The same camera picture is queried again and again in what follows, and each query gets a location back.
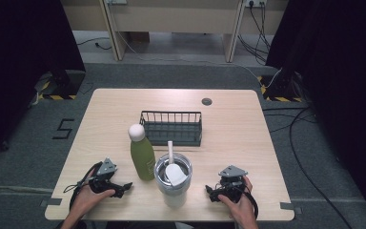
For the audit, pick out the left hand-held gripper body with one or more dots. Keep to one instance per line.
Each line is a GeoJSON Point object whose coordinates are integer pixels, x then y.
{"type": "Point", "coordinates": [105, 178]}

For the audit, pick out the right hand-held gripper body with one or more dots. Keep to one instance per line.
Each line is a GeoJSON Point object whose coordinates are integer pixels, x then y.
{"type": "Point", "coordinates": [232, 183]}

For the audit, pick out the green bottle with white cap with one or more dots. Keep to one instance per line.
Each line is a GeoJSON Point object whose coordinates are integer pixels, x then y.
{"type": "Point", "coordinates": [143, 157]}

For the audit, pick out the white tumbler with straw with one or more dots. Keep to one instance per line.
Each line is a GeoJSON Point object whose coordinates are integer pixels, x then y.
{"type": "Point", "coordinates": [173, 187]}

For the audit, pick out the person's right hand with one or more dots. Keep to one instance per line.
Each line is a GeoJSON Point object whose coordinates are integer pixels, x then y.
{"type": "Point", "coordinates": [243, 206]}

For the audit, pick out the person's left hand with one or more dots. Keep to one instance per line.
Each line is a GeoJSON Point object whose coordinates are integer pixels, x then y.
{"type": "Point", "coordinates": [85, 200]}

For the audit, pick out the grey tape strip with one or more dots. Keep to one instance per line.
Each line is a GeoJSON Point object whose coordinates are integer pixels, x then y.
{"type": "Point", "coordinates": [290, 207]}
{"type": "Point", "coordinates": [51, 202]}

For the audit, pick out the round grey table grommet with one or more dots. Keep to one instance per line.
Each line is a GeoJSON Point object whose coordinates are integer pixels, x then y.
{"type": "Point", "coordinates": [207, 101]}

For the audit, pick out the black stand base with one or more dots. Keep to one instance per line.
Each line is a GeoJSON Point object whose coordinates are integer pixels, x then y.
{"type": "Point", "coordinates": [281, 87]}
{"type": "Point", "coordinates": [65, 84]}

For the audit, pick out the black curtain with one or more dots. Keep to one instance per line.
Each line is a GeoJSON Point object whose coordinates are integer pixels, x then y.
{"type": "Point", "coordinates": [19, 57]}
{"type": "Point", "coordinates": [340, 63]}

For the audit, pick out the beige desk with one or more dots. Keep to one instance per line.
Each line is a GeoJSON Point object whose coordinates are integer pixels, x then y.
{"type": "Point", "coordinates": [174, 17]}

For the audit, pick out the white power outlet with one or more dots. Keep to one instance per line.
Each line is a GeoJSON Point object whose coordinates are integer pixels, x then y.
{"type": "Point", "coordinates": [255, 2]}

